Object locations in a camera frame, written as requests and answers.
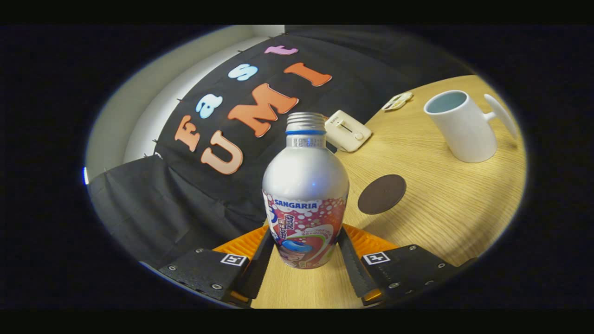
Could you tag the white toaster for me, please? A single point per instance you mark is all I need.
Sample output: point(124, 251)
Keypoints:
point(348, 132)

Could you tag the white divided sauce dish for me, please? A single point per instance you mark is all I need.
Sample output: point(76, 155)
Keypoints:
point(397, 101)

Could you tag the dark brown round coaster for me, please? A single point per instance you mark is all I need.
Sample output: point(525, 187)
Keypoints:
point(382, 195)

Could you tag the wooden table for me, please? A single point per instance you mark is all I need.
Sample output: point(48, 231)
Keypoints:
point(441, 204)

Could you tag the white cup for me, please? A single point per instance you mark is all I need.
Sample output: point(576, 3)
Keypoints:
point(464, 130)

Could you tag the ceiling light panel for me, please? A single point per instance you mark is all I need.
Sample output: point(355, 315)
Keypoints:
point(85, 176)

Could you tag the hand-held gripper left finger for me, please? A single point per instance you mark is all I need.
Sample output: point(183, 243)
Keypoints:
point(257, 273)

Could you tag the silver juice bottle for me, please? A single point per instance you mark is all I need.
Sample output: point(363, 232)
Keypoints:
point(305, 181)

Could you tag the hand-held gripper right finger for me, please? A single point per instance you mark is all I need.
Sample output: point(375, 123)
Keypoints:
point(355, 273)

